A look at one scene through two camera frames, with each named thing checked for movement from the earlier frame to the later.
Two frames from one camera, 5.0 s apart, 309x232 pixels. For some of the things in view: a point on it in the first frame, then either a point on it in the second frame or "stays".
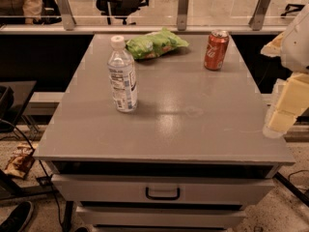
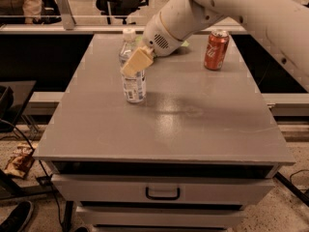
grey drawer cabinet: (192, 156) stays
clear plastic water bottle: (123, 76) to (133, 85)
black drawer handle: (176, 197) stays
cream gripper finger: (293, 101) to (141, 58)
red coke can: (217, 43) stays
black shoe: (18, 218) stays
